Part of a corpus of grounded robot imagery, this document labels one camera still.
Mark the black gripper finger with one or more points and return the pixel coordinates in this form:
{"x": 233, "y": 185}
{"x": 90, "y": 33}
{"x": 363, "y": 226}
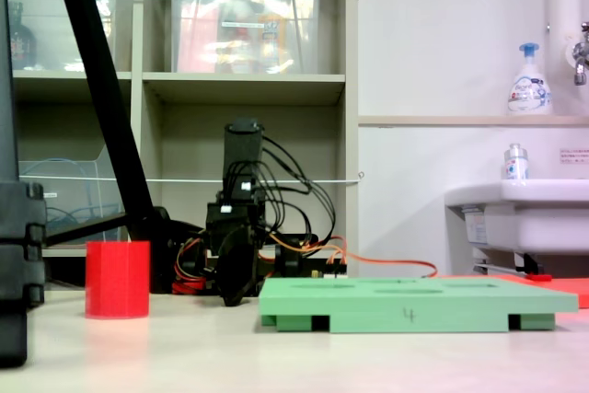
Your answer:
{"x": 237, "y": 269}

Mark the red octagonal pillar block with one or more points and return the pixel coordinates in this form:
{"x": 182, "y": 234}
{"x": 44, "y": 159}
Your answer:
{"x": 117, "y": 280}

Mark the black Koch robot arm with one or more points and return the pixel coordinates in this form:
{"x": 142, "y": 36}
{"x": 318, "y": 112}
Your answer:
{"x": 241, "y": 149}

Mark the beige shelf unit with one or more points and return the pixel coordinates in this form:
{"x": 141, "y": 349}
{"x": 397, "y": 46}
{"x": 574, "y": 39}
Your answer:
{"x": 244, "y": 87}

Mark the thin black tripod strut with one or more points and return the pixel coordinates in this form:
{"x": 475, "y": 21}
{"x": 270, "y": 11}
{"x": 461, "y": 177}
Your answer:
{"x": 83, "y": 229}

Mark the green shape sorting board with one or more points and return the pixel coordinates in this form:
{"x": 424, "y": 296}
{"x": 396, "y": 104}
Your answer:
{"x": 391, "y": 308}

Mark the clear plastic file tray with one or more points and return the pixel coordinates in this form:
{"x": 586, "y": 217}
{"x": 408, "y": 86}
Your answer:
{"x": 69, "y": 181}

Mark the large clear storage bin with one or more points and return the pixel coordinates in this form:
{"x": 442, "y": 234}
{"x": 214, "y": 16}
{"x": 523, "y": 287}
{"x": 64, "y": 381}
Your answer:
{"x": 207, "y": 43}

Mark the pink paper package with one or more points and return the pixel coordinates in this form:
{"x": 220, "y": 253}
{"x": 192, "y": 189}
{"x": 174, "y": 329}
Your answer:
{"x": 198, "y": 43}

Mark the pink capped bottle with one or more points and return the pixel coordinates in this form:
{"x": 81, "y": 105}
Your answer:
{"x": 273, "y": 34}

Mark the notched black tripod leg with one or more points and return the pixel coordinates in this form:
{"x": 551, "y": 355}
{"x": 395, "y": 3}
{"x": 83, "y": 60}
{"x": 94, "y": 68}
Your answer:
{"x": 18, "y": 236}

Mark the clear plastic container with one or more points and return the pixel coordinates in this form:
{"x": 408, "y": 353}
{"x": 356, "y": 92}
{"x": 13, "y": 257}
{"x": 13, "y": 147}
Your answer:
{"x": 50, "y": 29}

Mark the dark round bottle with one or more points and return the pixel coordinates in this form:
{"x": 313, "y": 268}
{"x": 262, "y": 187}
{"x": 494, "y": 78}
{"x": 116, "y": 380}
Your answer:
{"x": 22, "y": 43}

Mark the small clear sanitizer bottle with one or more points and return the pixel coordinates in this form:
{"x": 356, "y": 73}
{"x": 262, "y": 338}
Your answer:
{"x": 515, "y": 165}

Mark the white sink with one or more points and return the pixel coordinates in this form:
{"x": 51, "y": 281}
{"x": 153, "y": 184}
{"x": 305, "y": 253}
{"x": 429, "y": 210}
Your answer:
{"x": 529, "y": 223}

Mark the white foam soap bottle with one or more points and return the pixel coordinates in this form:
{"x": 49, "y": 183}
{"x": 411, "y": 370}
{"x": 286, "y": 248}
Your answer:
{"x": 529, "y": 89}

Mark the metal faucet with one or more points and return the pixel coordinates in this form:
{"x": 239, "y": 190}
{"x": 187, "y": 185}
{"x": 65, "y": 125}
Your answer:
{"x": 580, "y": 57}

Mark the red robot base mount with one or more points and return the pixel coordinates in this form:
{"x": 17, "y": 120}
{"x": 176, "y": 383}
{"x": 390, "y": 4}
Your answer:
{"x": 188, "y": 286}

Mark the white wall notice label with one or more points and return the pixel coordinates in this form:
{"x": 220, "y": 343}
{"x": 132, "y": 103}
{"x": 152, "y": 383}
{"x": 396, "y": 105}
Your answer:
{"x": 575, "y": 156}

